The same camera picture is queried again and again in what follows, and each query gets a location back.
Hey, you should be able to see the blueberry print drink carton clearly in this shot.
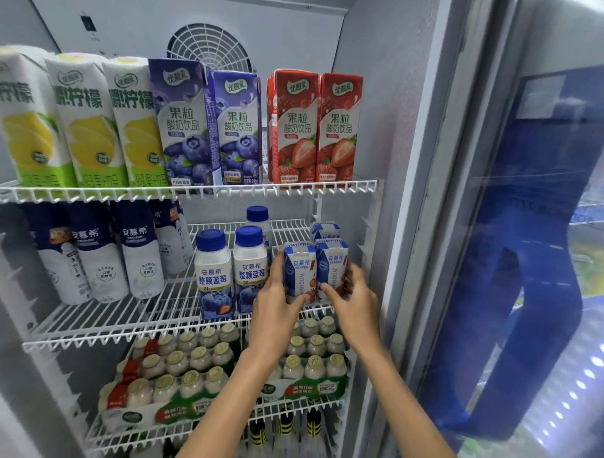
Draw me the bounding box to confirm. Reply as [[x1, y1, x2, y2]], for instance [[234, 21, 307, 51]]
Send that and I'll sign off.
[[212, 70, 264, 186], [148, 58, 223, 187]]

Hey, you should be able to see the white display refrigerator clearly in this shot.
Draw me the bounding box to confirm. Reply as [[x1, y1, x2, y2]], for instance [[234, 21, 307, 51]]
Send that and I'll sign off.
[[0, 0, 473, 458]]

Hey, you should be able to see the pack of small white bottles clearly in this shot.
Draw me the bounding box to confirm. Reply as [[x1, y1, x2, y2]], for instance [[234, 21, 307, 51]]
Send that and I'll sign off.
[[245, 316, 350, 402], [96, 322, 237, 435]]

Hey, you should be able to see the white round fan grille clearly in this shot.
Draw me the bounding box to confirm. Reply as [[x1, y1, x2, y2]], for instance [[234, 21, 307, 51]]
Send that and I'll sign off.
[[165, 22, 254, 74]]

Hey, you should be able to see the person's right hand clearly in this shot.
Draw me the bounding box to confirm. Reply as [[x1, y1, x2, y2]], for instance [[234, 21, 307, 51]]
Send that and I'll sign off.
[[320, 260, 384, 359]]

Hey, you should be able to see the person's left hand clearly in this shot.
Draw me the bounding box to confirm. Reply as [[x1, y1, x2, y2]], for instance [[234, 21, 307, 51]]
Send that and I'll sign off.
[[247, 249, 312, 364]]

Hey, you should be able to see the white LED light strip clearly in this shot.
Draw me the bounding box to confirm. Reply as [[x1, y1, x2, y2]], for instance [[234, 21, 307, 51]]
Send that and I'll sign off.
[[533, 330, 604, 449]]

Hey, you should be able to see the row of striped cap bottles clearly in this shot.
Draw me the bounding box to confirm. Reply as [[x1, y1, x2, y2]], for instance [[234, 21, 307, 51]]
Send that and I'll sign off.
[[245, 401, 331, 458]]

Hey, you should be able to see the glass fridge door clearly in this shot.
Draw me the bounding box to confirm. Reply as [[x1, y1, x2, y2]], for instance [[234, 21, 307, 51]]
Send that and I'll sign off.
[[372, 0, 604, 458]]

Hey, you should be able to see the person's left forearm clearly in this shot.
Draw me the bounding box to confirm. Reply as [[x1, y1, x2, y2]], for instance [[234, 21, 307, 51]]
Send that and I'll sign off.
[[177, 349, 284, 458]]

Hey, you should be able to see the strawberry print drink carton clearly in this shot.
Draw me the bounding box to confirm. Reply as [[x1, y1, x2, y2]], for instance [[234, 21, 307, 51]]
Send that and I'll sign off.
[[266, 73, 284, 184], [315, 72, 364, 184], [271, 69, 322, 185]]

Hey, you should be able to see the person's right forearm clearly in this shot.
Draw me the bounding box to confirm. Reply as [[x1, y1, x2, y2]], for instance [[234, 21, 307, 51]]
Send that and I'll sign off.
[[351, 347, 456, 458]]

